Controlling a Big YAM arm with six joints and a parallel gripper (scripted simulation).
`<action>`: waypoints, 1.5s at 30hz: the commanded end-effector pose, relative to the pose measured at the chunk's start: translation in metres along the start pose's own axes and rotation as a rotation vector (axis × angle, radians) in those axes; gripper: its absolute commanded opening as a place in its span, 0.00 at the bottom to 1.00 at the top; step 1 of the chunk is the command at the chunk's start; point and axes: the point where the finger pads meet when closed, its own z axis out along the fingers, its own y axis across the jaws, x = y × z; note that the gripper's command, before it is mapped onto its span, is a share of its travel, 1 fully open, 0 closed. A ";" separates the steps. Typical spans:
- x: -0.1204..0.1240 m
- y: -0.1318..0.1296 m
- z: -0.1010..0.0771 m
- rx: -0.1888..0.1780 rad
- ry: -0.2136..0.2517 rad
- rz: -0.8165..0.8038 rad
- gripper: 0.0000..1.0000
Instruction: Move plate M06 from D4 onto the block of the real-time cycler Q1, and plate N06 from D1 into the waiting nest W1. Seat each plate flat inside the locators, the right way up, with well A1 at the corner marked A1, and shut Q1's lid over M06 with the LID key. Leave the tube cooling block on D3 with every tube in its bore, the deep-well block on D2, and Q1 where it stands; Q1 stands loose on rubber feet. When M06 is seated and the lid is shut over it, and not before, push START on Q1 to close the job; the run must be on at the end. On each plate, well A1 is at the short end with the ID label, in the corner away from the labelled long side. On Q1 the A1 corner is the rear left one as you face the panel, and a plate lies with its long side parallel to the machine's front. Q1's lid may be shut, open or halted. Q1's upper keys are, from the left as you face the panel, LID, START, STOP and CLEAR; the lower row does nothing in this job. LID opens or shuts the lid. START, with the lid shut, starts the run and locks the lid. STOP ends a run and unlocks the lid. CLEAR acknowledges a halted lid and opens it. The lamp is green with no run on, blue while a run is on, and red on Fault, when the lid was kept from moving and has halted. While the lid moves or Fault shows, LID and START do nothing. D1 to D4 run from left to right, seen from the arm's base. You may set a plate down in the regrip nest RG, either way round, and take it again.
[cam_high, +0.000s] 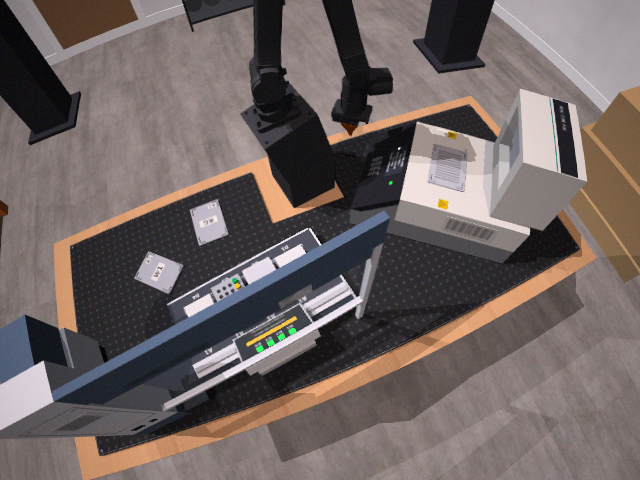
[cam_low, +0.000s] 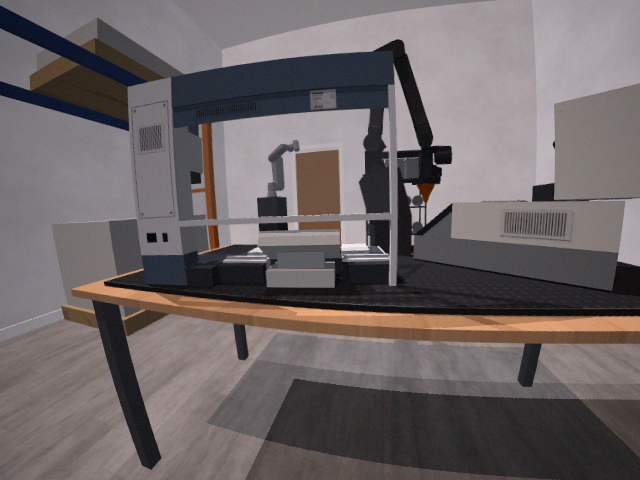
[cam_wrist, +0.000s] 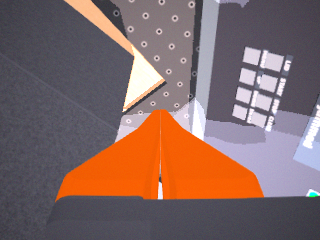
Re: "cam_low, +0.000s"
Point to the white thermal cycler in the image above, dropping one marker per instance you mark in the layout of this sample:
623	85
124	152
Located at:
597	156

